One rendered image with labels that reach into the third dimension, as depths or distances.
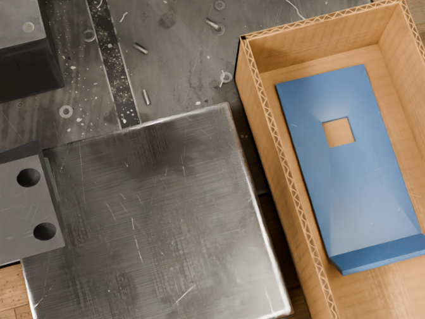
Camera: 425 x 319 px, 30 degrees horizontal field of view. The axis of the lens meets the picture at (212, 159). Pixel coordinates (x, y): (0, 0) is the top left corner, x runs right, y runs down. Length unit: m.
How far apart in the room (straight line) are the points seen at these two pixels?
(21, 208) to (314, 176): 0.28
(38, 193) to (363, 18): 0.31
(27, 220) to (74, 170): 0.22
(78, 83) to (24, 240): 0.27
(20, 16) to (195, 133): 0.15
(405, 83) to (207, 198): 0.17
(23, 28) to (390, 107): 0.27
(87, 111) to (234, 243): 0.15
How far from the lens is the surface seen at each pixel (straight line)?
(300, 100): 0.60
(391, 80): 0.62
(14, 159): 0.35
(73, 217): 0.56
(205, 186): 0.56
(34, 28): 0.54
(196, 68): 0.61
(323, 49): 0.61
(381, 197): 0.59
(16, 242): 0.36
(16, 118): 0.61
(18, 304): 0.57
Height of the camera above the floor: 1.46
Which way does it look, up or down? 72 degrees down
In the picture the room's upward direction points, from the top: 6 degrees clockwise
